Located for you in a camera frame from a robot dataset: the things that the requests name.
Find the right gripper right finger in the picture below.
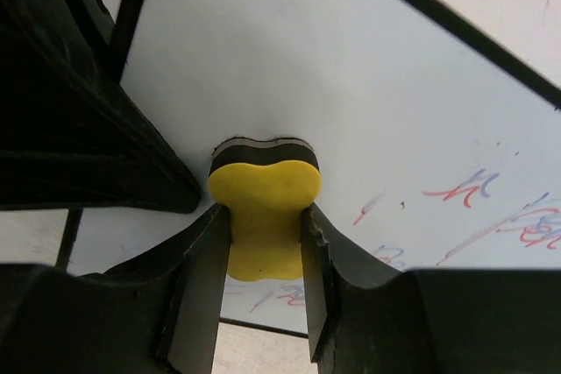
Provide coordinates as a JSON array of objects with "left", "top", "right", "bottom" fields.
[{"left": 301, "top": 206, "right": 560, "bottom": 373}]

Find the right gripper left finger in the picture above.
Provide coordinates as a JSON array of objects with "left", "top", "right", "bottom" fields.
[{"left": 1, "top": 205, "right": 231, "bottom": 373}]

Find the small black-framed whiteboard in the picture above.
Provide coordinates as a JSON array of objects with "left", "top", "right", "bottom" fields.
[{"left": 54, "top": 0, "right": 561, "bottom": 340}]

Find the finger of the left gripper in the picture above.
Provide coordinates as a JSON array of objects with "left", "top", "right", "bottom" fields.
[{"left": 1, "top": 0, "right": 202, "bottom": 212}]

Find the yellow whiteboard eraser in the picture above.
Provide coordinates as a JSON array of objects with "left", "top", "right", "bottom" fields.
[{"left": 208, "top": 138, "right": 322, "bottom": 282}]

